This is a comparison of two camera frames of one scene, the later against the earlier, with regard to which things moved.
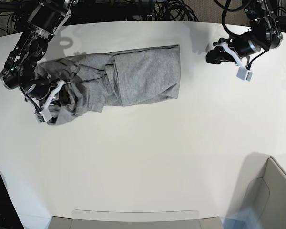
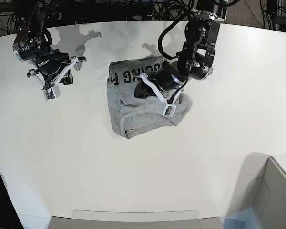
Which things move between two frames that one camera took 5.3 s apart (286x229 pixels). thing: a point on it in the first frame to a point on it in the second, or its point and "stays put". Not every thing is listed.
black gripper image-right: (242, 44) to (168, 78)
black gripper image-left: (41, 88) to (50, 64)
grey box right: (265, 187) stays put
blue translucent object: (248, 219) stays put
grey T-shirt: (122, 78) to (136, 117)
